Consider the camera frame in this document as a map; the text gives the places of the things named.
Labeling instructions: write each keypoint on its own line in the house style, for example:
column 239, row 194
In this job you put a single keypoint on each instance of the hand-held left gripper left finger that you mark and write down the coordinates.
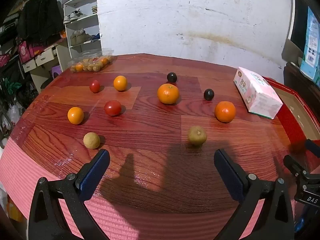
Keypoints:
column 96, row 170

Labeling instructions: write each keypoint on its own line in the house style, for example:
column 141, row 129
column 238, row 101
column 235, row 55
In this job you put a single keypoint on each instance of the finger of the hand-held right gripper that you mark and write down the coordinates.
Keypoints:
column 292, row 164
column 313, row 147

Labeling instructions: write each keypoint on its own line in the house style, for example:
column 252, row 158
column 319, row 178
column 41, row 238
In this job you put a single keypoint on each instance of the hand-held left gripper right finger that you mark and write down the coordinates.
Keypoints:
column 228, row 172

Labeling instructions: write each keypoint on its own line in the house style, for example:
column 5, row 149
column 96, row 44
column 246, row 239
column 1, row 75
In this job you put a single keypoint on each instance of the tan round longan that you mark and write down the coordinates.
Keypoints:
column 91, row 140

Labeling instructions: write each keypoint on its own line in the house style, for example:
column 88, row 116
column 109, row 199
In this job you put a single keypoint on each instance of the red cardboard box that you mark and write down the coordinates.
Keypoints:
column 290, row 120

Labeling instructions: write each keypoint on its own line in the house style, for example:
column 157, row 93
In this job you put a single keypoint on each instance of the olive green round fruit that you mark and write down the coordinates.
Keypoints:
column 197, row 135

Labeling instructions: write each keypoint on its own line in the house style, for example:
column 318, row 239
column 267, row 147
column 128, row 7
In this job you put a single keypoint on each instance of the small smooth orange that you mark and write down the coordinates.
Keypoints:
column 120, row 83
column 75, row 115

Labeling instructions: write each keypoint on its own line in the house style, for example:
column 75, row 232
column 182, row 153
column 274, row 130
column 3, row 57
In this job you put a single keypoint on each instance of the large red tomato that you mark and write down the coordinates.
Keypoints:
column 112, row 107

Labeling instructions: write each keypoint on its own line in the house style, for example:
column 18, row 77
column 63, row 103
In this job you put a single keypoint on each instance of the dark purple plum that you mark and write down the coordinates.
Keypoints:
column 172, row 77
column 208, row 94

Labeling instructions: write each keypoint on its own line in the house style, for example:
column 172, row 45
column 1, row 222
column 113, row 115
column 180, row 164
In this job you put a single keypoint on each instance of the small red tomato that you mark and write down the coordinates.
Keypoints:
column 95, row 86

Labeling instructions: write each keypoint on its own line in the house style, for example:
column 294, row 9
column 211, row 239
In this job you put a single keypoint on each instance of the large orange mandarin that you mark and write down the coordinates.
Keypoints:
column 168, row 94

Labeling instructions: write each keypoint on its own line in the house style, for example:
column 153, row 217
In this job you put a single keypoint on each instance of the dark wooden cabinet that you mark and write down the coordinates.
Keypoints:
column 300, row 82

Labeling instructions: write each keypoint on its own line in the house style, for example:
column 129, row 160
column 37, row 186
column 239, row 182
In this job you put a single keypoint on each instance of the pink ribbed mat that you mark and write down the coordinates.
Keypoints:
column 22, row 175

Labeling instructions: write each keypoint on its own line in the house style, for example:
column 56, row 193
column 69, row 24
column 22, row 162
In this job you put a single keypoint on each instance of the pink white tissue pack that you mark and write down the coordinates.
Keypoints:
column 257, row 96

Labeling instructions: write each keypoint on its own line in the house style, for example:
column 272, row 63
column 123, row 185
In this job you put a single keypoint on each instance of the blue floral package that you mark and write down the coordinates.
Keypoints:
column 311, row 47

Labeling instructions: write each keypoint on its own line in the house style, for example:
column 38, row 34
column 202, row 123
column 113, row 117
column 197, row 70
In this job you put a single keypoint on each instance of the white plastic bags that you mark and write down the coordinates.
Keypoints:
column 12, row 112

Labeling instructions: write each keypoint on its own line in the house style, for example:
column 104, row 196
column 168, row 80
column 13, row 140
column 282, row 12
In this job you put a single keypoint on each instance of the purple stool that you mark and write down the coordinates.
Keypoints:
column 56, row 71

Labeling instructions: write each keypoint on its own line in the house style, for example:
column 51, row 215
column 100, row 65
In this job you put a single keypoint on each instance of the clear plastic fruit container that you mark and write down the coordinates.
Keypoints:
column 92, row 62

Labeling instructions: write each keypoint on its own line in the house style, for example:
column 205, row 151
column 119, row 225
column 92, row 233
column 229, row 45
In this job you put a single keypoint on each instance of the white drawer box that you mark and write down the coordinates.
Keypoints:
column 29, row 65
column 45, row 56

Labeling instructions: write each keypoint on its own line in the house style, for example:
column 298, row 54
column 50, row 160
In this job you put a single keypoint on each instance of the black monitor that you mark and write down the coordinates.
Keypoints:
column 300, row 22

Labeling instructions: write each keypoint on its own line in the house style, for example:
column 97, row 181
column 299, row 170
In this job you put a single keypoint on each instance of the beige shoe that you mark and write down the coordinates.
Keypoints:
column 75, row 38
column 85, row 35

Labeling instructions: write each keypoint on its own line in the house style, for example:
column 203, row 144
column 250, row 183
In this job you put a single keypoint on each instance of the pink bags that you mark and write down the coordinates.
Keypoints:
column 25, row 51

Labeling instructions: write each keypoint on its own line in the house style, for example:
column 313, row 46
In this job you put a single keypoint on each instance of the white shelf unit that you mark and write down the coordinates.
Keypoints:
column 75, row 26

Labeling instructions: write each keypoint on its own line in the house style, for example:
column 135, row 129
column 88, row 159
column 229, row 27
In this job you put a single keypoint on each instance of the white sneaker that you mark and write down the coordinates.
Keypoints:
column 67, row 19
column 76, row 15

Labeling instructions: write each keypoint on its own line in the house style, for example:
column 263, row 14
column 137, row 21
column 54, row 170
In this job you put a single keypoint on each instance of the striped slippers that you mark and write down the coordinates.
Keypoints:
column 94, row 10

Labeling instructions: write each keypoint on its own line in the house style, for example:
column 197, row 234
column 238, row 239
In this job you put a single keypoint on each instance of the black hanging jacket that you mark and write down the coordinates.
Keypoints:
column 40, row 15

